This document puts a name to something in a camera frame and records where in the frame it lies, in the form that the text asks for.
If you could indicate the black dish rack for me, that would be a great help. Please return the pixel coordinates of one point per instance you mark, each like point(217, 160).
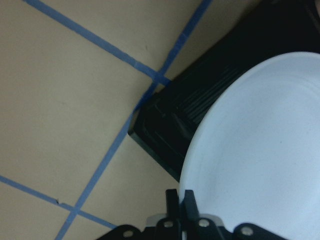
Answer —
point(165, 124)

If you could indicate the light blue round plate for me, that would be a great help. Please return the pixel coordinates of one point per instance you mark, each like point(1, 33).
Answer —
point(255, 157)

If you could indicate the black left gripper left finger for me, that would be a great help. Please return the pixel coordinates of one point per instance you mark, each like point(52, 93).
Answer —
point(172, 205)

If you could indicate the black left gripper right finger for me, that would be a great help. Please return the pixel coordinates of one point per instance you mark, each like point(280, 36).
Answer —
point(190, 208)

